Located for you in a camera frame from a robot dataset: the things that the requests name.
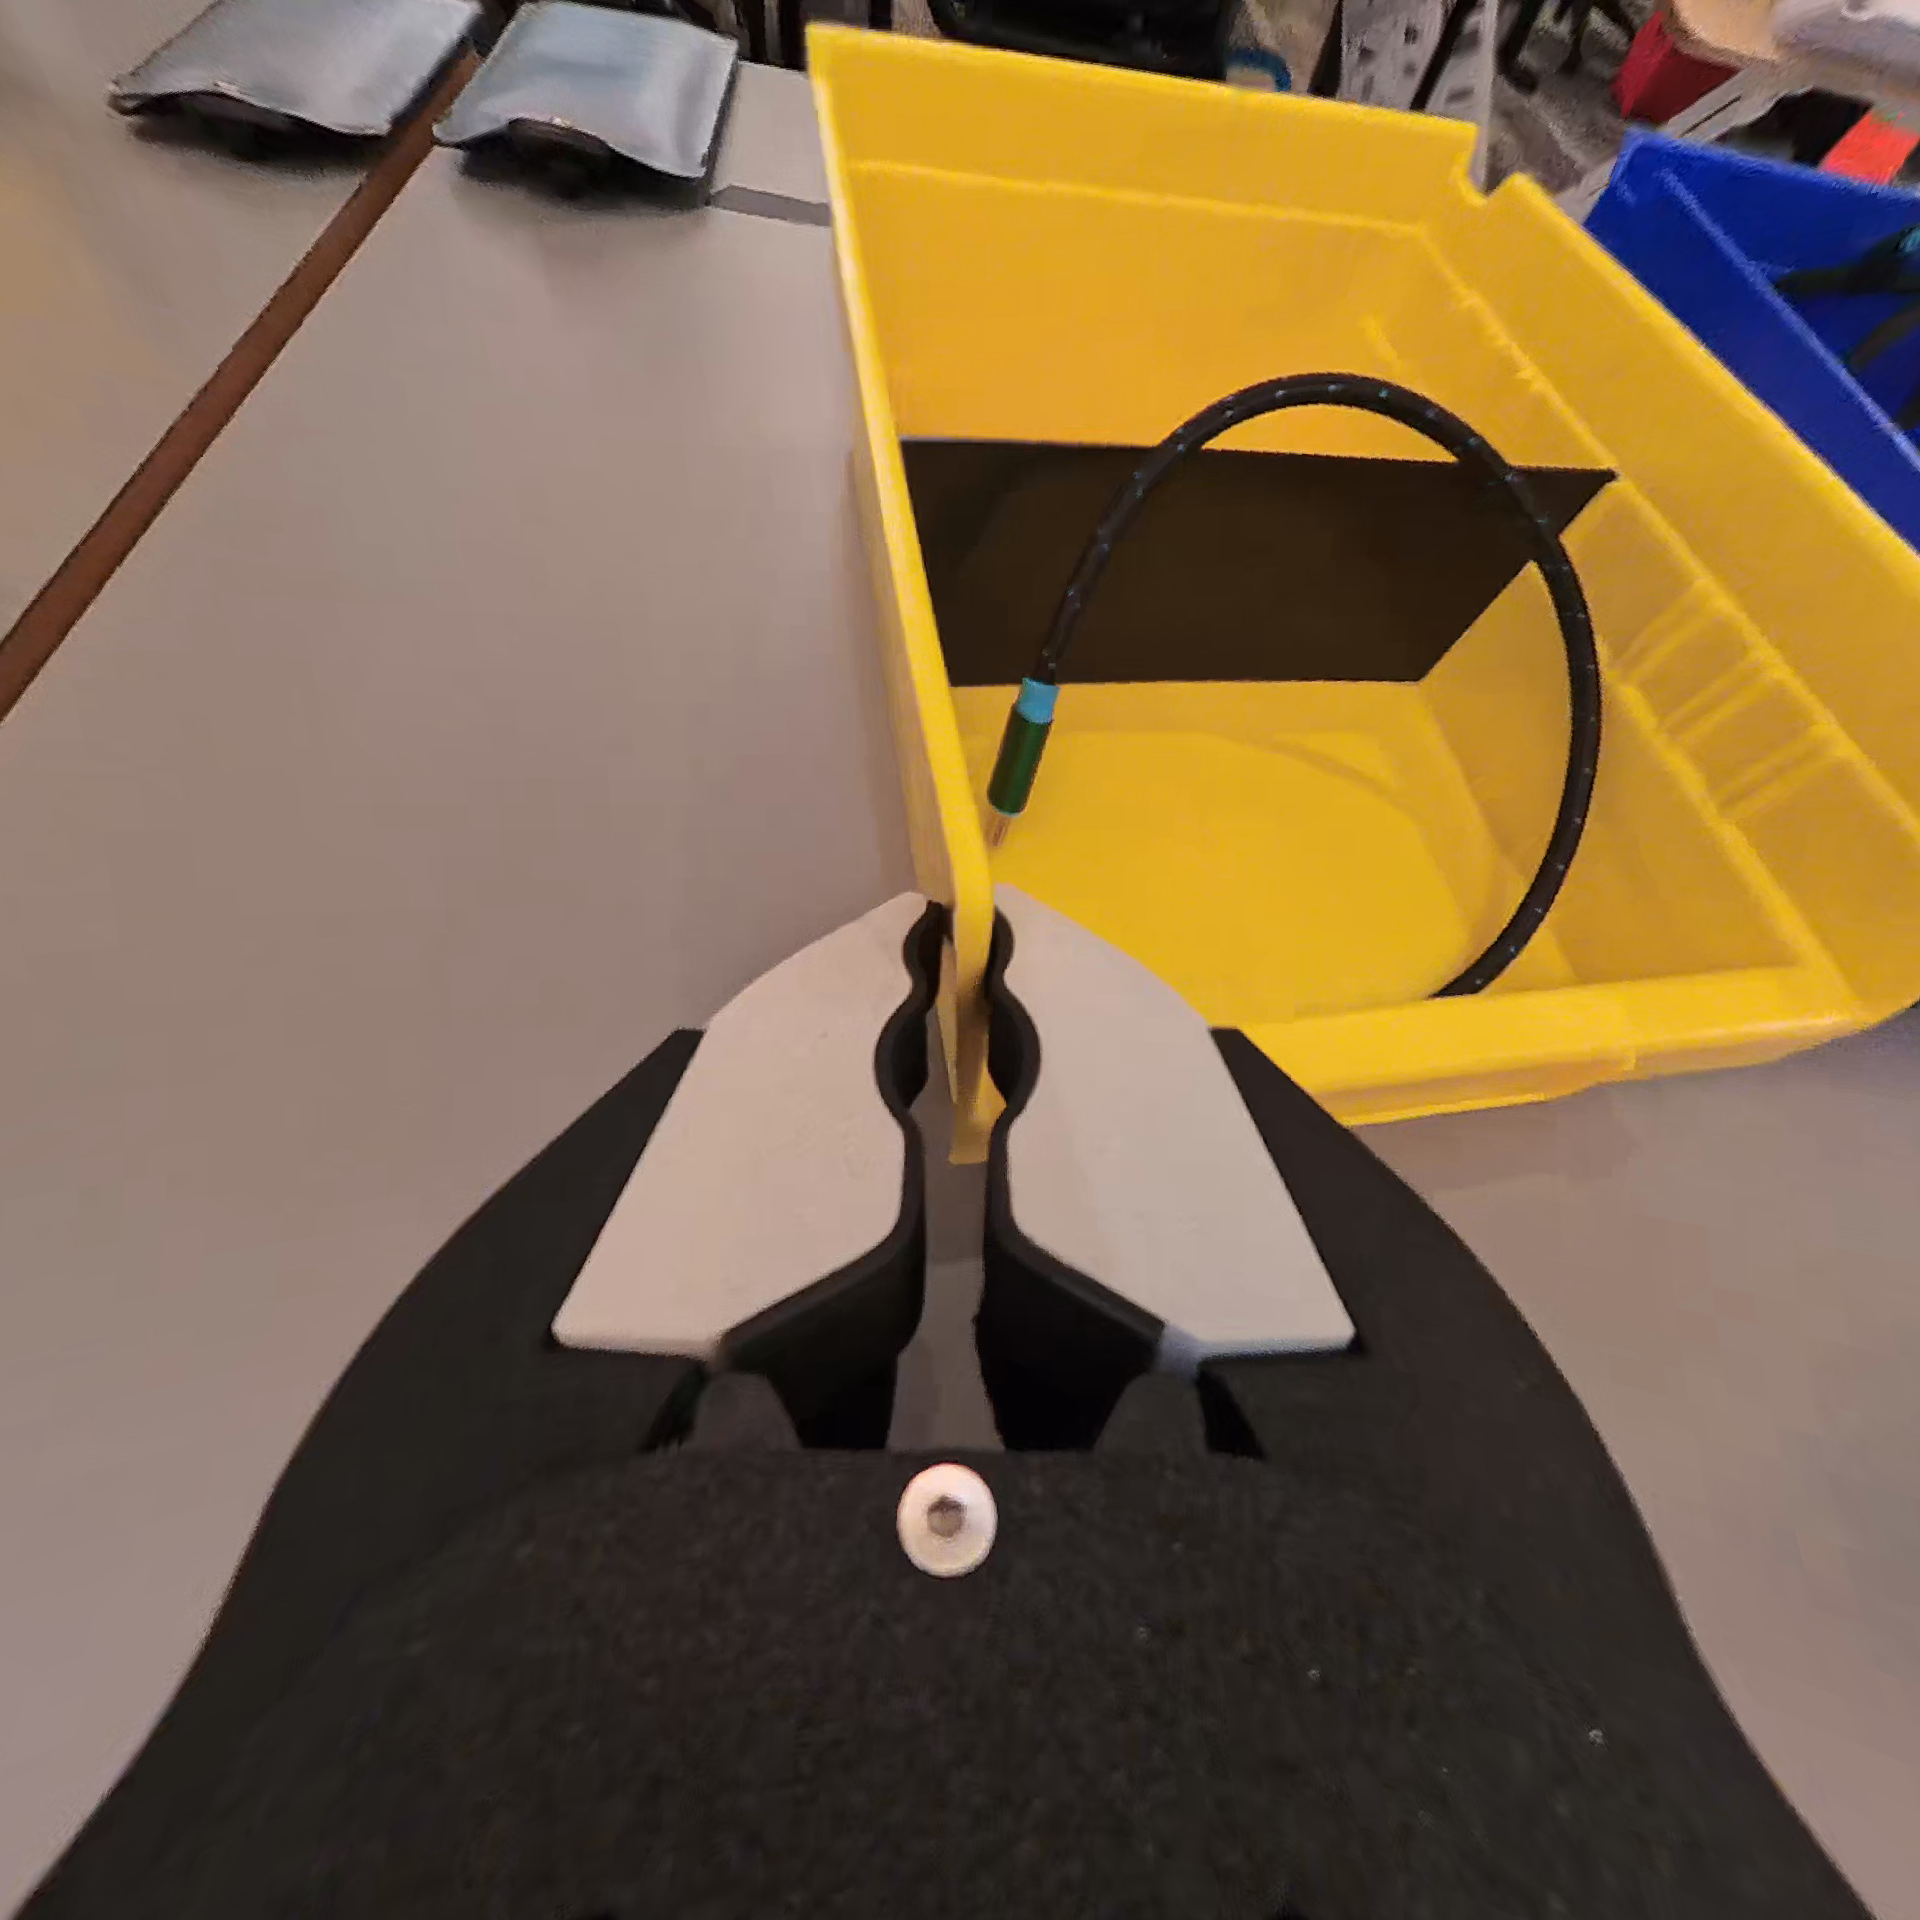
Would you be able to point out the white printed sign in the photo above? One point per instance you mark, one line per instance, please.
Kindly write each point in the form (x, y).
(1410, 60)

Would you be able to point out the red floor bin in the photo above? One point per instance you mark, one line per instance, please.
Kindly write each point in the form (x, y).
(1673, 67)

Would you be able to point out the blue plastic container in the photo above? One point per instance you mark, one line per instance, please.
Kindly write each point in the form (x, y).
(1260, 67)

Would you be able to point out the yellow plastic bin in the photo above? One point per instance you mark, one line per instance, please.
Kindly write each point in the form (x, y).
(1275, 841)

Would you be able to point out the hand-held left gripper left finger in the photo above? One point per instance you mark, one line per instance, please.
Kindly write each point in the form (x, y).
(763, 1182)

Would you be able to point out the grey pouches on table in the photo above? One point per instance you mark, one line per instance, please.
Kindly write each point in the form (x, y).
(285, 67)

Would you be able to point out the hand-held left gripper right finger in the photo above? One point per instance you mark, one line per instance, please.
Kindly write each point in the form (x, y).
(1185, 1182)

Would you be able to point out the blue plastic bin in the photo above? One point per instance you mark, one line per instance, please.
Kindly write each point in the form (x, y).
(1696, 254)

